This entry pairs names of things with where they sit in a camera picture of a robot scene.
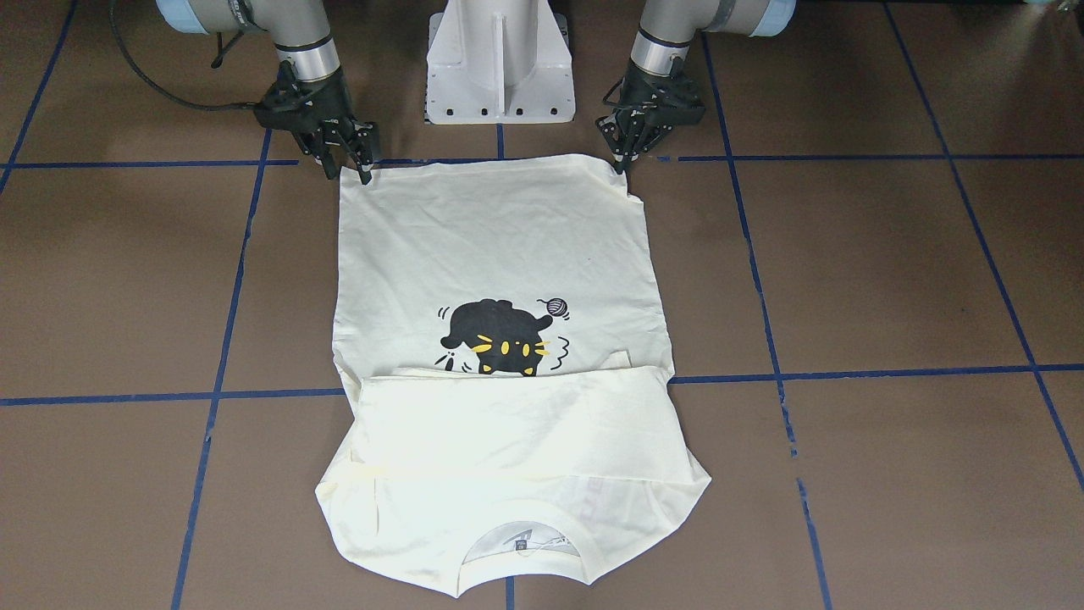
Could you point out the cream long-sleeve cat shirt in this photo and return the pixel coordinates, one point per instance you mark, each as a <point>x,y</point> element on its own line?
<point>503,347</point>

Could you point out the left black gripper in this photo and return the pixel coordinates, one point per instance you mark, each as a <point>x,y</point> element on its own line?
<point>645,91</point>

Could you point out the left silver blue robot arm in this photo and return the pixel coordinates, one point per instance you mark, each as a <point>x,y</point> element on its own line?
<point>667,28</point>

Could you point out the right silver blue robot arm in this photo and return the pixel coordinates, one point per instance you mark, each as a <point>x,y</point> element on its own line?
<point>300,31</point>

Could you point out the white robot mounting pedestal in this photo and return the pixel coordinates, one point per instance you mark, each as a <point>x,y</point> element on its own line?
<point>499,62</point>

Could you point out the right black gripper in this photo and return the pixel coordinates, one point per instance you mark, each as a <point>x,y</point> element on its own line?
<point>326,95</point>

